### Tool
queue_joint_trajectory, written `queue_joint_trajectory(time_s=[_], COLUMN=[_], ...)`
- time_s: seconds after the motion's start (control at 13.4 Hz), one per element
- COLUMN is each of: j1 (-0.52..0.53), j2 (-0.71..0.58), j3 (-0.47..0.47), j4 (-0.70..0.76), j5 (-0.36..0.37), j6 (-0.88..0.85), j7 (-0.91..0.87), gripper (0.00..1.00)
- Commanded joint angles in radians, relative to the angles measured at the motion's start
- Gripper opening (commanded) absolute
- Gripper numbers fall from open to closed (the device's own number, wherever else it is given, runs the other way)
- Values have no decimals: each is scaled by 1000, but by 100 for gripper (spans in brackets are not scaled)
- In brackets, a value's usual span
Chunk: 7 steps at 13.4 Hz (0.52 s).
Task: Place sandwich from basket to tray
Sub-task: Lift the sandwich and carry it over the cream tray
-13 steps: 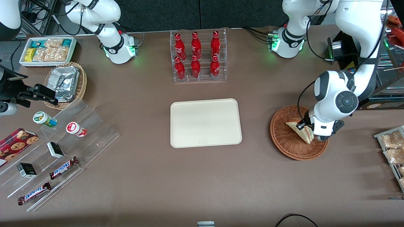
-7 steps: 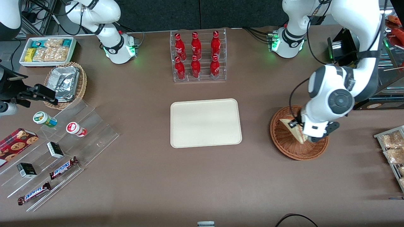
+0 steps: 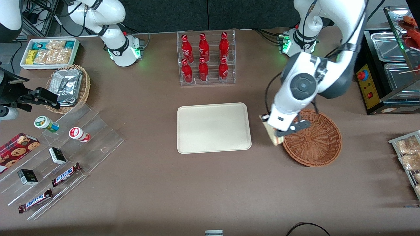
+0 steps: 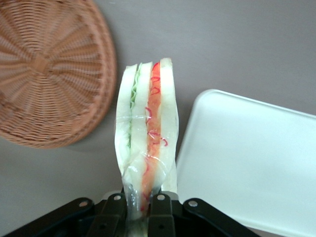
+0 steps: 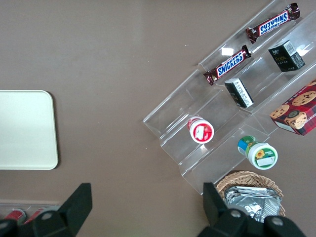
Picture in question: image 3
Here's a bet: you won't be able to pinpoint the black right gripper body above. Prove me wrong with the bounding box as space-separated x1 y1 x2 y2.
0 67 32 113

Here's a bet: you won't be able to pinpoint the layered sandwich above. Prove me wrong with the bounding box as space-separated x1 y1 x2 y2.
259 113 284 146

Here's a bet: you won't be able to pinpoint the round brown wicker basket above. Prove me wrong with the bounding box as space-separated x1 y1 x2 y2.
282 109 342 167

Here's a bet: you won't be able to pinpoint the tan wicker basket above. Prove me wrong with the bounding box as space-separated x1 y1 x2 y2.
45 64 91 114

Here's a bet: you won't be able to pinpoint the cream plastic tray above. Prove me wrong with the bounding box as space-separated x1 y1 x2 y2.
177 102 252 154

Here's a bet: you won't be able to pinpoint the tray of packaged pastries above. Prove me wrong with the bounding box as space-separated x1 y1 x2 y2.
389 130 420 200

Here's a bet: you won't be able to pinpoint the silver foil packs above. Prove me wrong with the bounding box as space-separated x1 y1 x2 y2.
50 68 83 107

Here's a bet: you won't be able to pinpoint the green lid white cup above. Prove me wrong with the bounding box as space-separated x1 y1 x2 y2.
34 116 60 133

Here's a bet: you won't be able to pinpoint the white snack bin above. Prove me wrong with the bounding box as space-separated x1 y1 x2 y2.
20 38 80 71

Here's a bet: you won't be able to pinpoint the clear bag of puffed snacks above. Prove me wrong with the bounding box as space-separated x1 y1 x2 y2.
46 40 67 50
54 48 73 65
33 49 55 65

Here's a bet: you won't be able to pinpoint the red lid white cup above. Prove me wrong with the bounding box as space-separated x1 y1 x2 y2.
69 127 91 143

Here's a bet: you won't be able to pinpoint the small black box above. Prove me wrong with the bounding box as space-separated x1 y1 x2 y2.
17 169 39 186
49 147 67 165

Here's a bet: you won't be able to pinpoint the red cookie box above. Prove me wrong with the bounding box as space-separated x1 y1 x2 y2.
0 133 40 175

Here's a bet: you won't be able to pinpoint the clear acrylic step display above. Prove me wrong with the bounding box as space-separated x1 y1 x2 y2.
0 104 124 221

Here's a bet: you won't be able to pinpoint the red cola bottle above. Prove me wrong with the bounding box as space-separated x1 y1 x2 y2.
219 31 230 61
199 33 210 63
181 58 194 84
218 57 229 82
198 57 209 82
181 34 194 63

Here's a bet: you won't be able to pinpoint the clear acrylic bottle rack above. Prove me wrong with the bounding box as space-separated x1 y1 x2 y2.
177 29 236 86

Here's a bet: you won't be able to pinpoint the snickers bar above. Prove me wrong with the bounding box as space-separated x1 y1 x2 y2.
51 163 82 187
18 189 53 214

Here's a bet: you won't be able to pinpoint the black food warmer cabinet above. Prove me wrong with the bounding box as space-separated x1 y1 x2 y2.
355 7 420 115

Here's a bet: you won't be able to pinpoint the steel pan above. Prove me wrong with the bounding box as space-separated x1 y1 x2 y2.
383 62 420 93
371 32 408 62

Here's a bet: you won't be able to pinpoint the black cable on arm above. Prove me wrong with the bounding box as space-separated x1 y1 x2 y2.
264 72 283 115

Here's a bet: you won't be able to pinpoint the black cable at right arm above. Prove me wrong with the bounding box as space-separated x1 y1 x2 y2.
52 11 100 37

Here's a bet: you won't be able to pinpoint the aluminium frame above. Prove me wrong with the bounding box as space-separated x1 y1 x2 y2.
20 0 60 40

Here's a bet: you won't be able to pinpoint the black cables at arm base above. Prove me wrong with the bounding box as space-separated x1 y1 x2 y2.
252 28 286 45

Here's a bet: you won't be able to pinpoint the black floor cable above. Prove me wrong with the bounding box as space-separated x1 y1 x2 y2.
285 222 332 236

